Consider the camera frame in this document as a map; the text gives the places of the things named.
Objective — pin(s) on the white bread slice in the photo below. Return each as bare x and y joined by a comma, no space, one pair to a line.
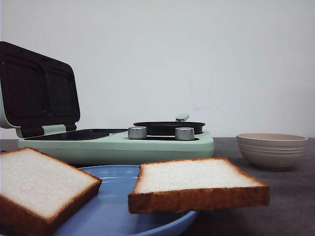
38,193
195,184

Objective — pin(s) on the beige ribbed bowl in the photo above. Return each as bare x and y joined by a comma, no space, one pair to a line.
272,151

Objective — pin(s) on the mint green sandwich maker lid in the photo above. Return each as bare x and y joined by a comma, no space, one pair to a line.
35,91

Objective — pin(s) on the mint green breakfast maker base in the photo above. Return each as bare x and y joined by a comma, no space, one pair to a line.
112,146

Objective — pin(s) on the silver left control knob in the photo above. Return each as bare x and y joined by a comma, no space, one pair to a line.
137,132

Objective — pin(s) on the silver control knob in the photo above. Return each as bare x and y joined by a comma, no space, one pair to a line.
184,133
137,132

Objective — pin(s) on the silver right control knob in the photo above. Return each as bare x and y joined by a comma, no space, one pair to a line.
184,133

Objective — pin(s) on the blue plastic plate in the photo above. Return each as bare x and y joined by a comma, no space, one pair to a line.
107,213

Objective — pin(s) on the grey table cloth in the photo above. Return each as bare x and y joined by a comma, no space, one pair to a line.
291,211

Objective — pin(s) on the black frying pan mint handle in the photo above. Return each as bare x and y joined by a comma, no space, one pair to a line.
167,128

